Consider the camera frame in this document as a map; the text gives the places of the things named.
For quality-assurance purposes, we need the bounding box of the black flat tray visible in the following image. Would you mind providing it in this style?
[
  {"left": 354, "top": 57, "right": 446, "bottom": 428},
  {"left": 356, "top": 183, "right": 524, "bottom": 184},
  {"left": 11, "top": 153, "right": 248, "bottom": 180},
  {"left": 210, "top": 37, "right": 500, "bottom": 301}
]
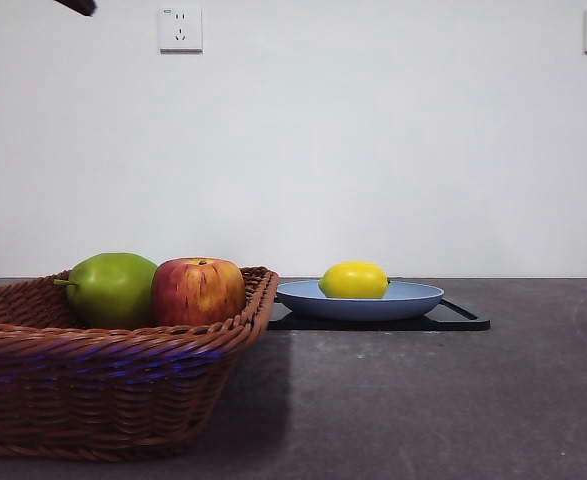
[{"left": 266, "top": 295, "right": 493, "bottom": 332}]

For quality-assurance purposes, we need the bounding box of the green pear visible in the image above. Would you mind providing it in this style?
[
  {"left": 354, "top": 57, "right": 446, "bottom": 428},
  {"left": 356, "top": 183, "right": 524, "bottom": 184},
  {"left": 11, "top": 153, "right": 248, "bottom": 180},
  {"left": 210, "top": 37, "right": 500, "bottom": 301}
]
[{"left": 53, "top": 252, "right": 159, "bottom": 332}]

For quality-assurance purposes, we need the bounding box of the blue plate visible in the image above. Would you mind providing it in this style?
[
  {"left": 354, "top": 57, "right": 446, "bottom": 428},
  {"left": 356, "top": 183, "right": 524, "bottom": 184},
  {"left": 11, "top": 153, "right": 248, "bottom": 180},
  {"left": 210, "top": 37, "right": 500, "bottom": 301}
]
[{"left": 275, "top": 279, "right": 446, "bottom": 323}]

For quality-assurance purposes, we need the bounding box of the yellow lemon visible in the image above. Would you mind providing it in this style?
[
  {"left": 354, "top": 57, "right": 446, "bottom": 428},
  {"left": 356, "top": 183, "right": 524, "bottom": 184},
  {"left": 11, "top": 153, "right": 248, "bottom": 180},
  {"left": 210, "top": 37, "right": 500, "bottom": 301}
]
[{"left": 317, "top": 260, "right": 391, "bottom": 300}]

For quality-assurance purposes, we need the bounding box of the brown wicker basket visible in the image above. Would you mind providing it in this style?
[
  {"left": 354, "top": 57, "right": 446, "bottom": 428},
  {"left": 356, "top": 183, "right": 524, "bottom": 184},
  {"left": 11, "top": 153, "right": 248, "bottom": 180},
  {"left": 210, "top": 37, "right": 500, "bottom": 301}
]
[{"left": 0, "top": 265, "right": 280, "bottom": 464}]

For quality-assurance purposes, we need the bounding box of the red apple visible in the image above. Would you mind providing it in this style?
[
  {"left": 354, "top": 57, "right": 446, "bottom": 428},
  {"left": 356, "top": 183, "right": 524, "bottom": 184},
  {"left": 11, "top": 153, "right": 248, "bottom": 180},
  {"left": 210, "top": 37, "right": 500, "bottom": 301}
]
[{"left": 150, "top": 257, "right": 247, "bottom": 328}]

